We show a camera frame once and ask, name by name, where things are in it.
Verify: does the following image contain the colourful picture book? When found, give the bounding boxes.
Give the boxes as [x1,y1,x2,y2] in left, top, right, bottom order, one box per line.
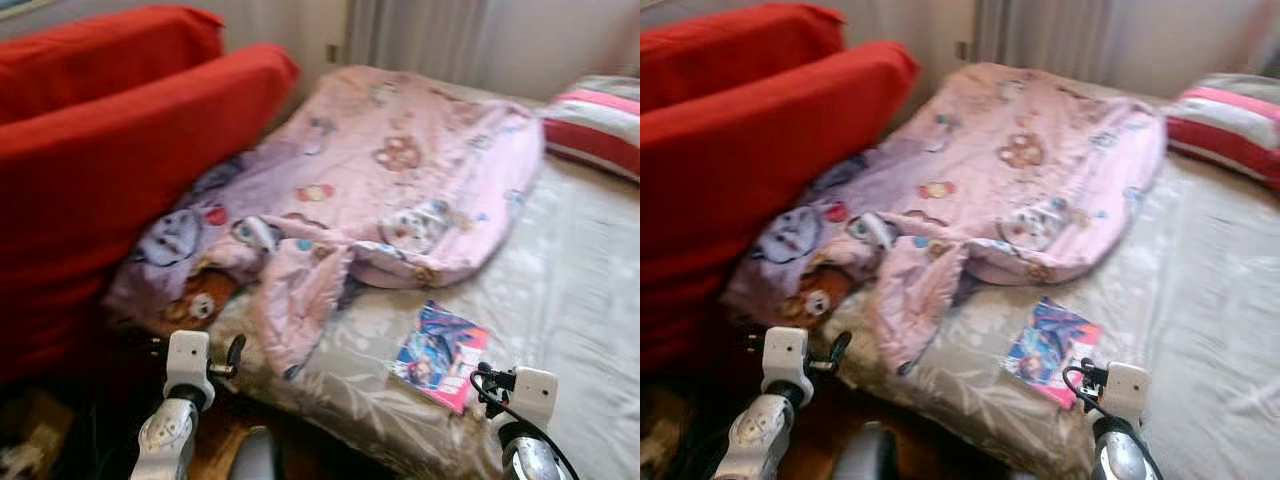
[390,300,491,414]
[1003,296,1103,409]

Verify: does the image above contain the silver left robot leg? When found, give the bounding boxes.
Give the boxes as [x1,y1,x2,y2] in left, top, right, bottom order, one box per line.
[830,420,896,480]
[230,425,286,480]

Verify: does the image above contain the bed with beige sheet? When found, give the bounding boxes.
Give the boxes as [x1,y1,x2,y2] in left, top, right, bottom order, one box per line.
[205,75,641,480]
[820,75,1280,480]

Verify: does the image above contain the red folded foam cushion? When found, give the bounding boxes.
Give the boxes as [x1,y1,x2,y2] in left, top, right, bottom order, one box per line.
[0,5,301,386]
[640,3,921,376]

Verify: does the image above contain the pink cartoon print blanket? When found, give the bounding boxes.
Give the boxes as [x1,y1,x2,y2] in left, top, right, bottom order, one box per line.
[100,65,546,379]
[720,62,1169,376]

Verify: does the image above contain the striped red blue bolster pillow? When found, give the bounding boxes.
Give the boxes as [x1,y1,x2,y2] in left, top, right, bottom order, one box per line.
[1165,72,1280,191]
[540,75,641,181]

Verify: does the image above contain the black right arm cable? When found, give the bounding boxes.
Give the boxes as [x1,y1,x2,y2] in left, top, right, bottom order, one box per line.
[1062,365,1166,480]
[470,365,581,480]

